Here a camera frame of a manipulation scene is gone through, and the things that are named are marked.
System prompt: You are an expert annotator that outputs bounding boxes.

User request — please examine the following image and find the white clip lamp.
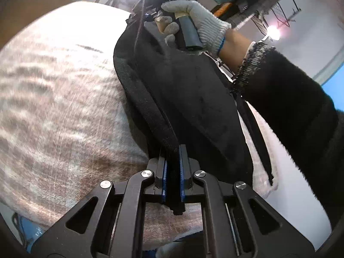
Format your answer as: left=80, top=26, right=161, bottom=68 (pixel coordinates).
left=265, top=24, right=282, bottom=41

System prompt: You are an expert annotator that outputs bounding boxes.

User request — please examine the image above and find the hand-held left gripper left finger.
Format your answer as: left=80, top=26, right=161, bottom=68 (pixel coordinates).
left=31, top=150, right=168, bottom=258

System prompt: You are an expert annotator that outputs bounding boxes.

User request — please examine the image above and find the black garment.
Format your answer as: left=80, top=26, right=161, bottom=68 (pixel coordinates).
left=113, top=13, right=275, bottom=215

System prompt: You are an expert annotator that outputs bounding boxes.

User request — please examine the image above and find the person's right hand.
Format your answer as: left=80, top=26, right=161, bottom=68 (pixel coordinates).
left=157, top=0, right=232, bottom=57

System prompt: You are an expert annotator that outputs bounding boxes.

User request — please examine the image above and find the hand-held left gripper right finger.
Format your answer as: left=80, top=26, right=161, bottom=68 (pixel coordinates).
left=180, top=144, right=318, bottom=258

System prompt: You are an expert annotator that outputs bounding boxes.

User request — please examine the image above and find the person's right forearm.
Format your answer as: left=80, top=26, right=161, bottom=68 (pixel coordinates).
left=218, top=29, right=343, bottom=233

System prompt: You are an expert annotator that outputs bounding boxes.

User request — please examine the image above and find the black clothes rack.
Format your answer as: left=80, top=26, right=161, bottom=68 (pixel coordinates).
left=199, top=0, right=302, bottom=37

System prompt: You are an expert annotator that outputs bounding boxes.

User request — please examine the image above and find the orange cloth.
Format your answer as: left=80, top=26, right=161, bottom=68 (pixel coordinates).
left=213, top=2, right=233, bottom=16

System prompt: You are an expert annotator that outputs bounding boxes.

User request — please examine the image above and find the beige plaid blanket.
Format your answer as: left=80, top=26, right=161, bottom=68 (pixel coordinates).
left=0, top=1, right=278, bottom=251

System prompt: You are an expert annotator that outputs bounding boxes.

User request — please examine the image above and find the blue object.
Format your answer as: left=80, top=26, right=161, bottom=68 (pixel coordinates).
left=13, top=214, right=46, bottom=250

